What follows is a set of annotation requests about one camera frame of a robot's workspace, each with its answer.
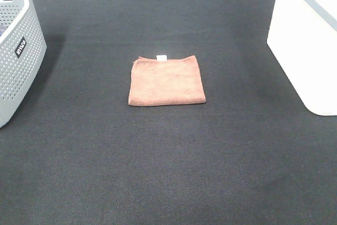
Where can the brown towel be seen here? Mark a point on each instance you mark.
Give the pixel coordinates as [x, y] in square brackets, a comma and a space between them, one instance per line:
[170, 82]

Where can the black fabric table mat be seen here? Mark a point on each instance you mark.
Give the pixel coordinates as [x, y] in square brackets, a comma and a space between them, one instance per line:
[75, 152]

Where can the white storage box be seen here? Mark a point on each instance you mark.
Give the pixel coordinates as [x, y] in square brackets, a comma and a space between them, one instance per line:
[302, 37]

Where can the grey perforated laundry basket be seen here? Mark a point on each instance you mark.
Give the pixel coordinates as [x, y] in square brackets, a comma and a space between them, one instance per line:
[23, 48]

